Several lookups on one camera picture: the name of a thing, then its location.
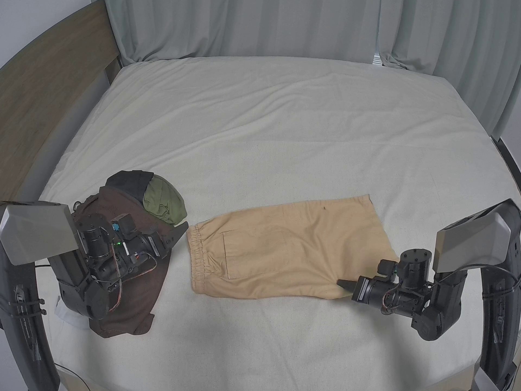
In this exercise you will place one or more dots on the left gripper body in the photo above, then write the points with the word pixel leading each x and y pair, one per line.
pixel 146 251

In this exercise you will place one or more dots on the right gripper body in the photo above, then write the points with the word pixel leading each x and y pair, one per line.
pixel 370 291

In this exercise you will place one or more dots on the beige shorts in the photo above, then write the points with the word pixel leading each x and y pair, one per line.
pixel 285 251

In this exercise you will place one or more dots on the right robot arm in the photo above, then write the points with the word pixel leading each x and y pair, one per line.
pixel 472 238

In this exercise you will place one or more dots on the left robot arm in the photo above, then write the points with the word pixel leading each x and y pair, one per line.
pixel 36 234

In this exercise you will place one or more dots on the bed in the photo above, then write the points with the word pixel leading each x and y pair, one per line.
pixel 285 104

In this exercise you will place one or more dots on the brown garment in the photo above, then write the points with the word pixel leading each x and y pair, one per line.
pixel 138 299

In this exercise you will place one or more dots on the green garment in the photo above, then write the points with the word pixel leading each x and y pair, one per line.
pixel 165 200

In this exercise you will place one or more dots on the black garment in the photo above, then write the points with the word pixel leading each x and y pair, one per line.
pixel 128 181

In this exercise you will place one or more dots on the grey-green curtain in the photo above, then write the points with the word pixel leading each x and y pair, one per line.
pixel 244 14
pixel 468 35

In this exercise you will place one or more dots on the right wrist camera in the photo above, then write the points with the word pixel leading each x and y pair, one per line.
pixel 387 268

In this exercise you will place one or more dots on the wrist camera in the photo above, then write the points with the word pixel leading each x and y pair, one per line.
pixel 387 268
pixel 122 225

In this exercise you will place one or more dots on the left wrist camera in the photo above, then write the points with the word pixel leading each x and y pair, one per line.
pixel 122 225

